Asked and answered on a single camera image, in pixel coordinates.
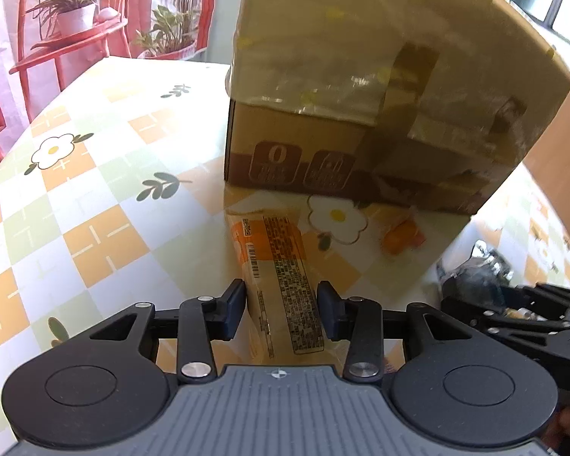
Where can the checked floral tablecloth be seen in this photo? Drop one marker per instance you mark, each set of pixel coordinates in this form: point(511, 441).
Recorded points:
point(99, 190)

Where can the small orange snack packet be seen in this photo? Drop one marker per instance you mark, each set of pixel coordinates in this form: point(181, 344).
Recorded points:
point(401, 238)

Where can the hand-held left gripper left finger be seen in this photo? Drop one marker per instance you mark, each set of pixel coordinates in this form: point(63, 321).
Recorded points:
point(232, 313)

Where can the printed pink wall backdrop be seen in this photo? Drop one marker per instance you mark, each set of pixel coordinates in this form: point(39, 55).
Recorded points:
point(76, 9)

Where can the dark shiny snack packet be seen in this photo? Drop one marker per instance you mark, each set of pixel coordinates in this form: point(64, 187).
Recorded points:
point(470, 285)

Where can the orange drink carton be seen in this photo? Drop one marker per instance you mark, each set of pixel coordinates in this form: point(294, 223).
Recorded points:
point(285, 266)

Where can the wooden panel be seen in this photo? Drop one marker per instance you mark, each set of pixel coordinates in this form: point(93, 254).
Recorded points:
point(567, 142)

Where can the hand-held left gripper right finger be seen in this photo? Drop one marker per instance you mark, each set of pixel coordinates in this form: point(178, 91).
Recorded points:
point(330, 316)

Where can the brown cardboard box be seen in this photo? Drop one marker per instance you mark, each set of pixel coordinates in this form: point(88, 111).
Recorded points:
point(247, 133)

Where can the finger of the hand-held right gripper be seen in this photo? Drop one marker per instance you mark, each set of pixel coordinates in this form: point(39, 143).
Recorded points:
point(503, 320)
point(551, 298)

